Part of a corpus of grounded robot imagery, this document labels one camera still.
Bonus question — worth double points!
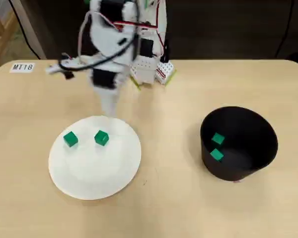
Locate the white MT18 label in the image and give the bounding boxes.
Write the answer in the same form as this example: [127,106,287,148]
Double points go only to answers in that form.
[9,61,36,73]

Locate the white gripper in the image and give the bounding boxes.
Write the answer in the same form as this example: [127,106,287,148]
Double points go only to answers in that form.
[88,20,140,118]

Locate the thin black background cable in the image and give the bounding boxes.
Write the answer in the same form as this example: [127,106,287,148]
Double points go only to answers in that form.
[274,0,295,60]
[8,0,42,60]

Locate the black pot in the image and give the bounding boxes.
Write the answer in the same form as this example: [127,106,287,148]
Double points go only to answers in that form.
[200,106,279,181]

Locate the red white base servo wire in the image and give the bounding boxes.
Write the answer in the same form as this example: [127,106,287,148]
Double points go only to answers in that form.
[155,0,166,59]

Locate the black camera cable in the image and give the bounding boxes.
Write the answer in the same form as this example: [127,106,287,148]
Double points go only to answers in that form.
[58,0,141,72]

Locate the dark brown cabinet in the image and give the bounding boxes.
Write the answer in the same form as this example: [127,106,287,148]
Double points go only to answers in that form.
[22,0,298,60]

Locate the white perforated mounting plate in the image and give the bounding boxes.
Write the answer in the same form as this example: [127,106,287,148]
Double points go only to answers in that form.
[155,61,176,85]

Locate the grey-white metal post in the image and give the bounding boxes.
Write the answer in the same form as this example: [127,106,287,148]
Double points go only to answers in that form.
[9,0,47,60]

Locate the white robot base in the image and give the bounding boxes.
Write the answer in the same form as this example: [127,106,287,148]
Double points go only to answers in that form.
[130,37,157,85]

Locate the red white wrist servo wire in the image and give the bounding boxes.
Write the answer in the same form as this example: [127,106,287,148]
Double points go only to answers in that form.
[96,12,157,34]

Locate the light wooden furniture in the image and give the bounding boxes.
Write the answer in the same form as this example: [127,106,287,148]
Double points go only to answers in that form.
[0,0,19,80]

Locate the green cube block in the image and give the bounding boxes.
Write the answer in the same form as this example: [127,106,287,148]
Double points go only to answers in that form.
[210,148,224,162]
[93,130,110,147]
[63,131,79,148]
[211,132,225,145]

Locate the white paper plate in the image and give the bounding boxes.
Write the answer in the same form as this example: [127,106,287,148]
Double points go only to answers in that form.
[48,115,142,200]

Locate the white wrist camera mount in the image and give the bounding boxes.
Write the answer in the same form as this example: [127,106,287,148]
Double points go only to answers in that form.
[45,53,95,80]

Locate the black table clamp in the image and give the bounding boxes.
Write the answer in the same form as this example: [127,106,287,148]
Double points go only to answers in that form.
[161,39,171,62]

